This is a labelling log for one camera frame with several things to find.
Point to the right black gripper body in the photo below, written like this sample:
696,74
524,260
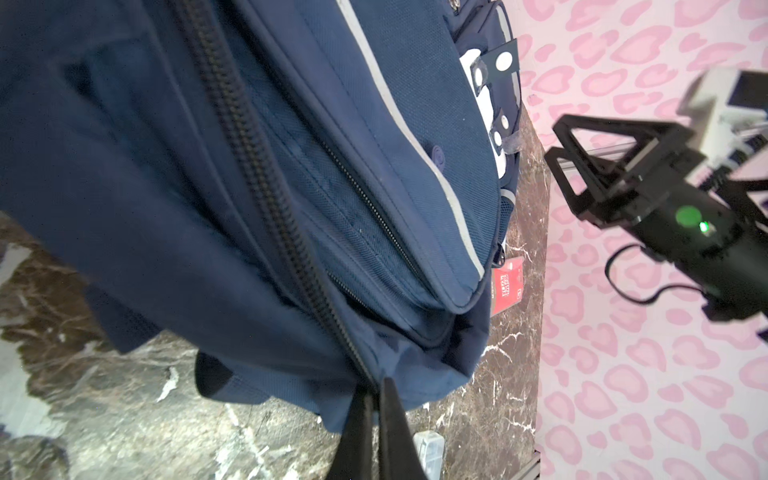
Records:
717,249

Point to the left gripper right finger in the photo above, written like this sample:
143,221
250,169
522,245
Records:
398,458

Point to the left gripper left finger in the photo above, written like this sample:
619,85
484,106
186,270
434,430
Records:
354,455

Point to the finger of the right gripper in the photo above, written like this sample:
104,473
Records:
620,192

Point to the navy blue student backpack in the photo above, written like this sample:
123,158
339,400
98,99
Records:
307,191

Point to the clear plastic pen case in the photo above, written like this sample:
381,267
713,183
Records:
430,447

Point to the red small book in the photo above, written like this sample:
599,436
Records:
507,285

